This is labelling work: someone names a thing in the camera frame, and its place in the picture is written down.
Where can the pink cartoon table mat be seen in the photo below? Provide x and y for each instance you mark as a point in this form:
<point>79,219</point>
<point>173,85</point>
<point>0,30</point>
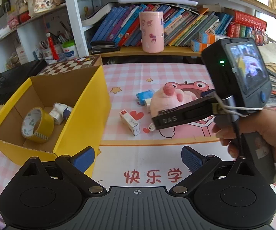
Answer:
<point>152,157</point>

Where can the white shelf unit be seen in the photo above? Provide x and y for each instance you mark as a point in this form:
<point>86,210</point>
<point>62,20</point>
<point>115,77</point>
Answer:
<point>29,34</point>

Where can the small white red box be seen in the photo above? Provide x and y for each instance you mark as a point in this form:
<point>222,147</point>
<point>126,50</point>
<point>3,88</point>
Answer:
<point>130,122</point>

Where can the blue eraser toy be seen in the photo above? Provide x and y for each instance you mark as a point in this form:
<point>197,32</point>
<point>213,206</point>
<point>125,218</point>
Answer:
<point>142,96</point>

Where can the wooden chess board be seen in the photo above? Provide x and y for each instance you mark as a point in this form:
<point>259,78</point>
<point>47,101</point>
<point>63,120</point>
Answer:
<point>75,64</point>

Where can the row of books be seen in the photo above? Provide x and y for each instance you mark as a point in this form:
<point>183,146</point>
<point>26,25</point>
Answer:
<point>182,23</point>

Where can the black stapler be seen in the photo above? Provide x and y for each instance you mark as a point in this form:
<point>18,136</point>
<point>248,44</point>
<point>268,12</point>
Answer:
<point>102,46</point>

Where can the black keyboard piano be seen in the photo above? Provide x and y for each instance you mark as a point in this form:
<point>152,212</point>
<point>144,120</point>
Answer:
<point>12,79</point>

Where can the white charger cube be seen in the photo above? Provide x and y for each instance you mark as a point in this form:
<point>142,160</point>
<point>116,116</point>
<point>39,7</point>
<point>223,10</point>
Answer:
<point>147,103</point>

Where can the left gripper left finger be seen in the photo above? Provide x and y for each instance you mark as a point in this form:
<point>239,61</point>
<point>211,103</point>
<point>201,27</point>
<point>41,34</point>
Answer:
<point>74,168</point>

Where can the right hand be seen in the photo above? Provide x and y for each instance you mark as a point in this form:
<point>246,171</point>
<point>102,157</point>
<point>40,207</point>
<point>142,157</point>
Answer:
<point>263,122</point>

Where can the yellow cardboard box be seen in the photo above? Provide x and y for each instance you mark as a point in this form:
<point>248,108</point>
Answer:
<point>84,90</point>

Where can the orange white medicine box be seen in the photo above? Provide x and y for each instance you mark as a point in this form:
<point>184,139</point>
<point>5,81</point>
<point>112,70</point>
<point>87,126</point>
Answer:
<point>209,38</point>
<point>197,46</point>

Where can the yellow tape roll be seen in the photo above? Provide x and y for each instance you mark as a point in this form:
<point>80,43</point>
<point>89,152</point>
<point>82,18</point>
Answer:
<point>37,126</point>

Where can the pink plush pig toy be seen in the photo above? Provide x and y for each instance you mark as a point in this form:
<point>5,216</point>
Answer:
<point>168,97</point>

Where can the orange white medicine box lower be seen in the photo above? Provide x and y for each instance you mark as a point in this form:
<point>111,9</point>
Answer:
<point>197,46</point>

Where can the orange white medicine box upper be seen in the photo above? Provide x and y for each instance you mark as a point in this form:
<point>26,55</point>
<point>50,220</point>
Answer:
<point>209,38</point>

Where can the red dictionary book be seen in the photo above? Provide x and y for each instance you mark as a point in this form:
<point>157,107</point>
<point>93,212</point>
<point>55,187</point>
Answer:
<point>248,20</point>

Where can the pink cylindrical canister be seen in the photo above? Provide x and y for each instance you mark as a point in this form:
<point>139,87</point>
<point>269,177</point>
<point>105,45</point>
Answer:
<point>152,29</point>

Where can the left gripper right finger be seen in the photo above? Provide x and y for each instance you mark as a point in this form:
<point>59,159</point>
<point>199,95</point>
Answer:
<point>201,167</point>

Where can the white spray bottle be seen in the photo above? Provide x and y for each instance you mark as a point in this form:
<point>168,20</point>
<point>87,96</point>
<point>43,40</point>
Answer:
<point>60,112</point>

